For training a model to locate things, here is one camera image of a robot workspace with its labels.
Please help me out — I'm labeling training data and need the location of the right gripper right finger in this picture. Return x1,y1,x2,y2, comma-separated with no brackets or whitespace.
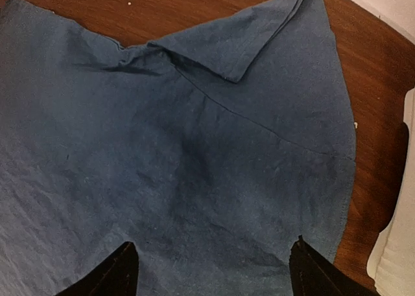
289,238,353,295

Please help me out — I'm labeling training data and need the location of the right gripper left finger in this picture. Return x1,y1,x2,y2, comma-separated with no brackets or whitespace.
57,242,139,296

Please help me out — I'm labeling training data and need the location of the blue polo shirt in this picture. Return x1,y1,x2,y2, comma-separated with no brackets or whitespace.
1,0,356,295

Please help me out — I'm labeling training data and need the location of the white plastic laundry bin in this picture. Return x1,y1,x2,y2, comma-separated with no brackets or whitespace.
366,88,415,296

